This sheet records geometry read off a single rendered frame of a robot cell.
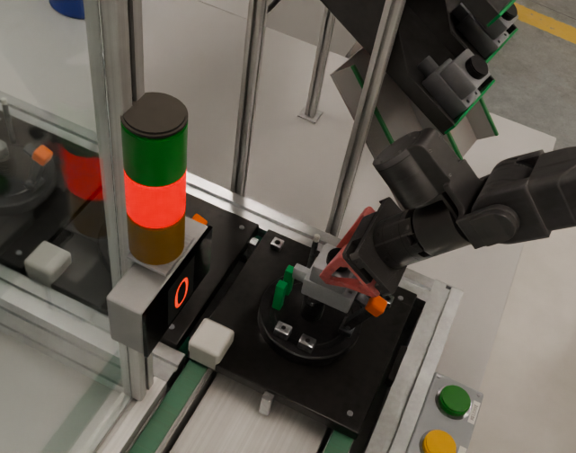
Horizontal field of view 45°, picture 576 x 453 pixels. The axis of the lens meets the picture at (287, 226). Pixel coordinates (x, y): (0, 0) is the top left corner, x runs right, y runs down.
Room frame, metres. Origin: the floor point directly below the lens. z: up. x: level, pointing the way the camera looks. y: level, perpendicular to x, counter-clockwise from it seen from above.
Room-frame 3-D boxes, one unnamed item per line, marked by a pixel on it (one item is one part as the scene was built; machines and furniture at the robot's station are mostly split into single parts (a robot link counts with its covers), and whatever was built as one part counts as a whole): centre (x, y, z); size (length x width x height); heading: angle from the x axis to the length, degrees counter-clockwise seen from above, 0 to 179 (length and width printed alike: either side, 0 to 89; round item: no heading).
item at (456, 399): (0.47, -0.26, 0.96); 0.04 x 0.04 x 0.02
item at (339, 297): (0.54, -0.06, 1.09); 0.08 x 0.04 x 0.07; 73
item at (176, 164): (0.39, 0.11, 1.38); 0.05 x 0.05 x 0.05
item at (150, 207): (0.39, 0.11, 1.33); 0.05 x 0.05 x 0.05
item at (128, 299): (0.39, 0.11, 1.29); 0.12 x 0.05 x 0.25; 164
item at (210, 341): (0.48, 0.07, 0.97); 0.05 x 0.05 x 0.04; 74
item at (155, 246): (0.39, 0.11, 1.28); 0.05 x 0.05 x 0.05
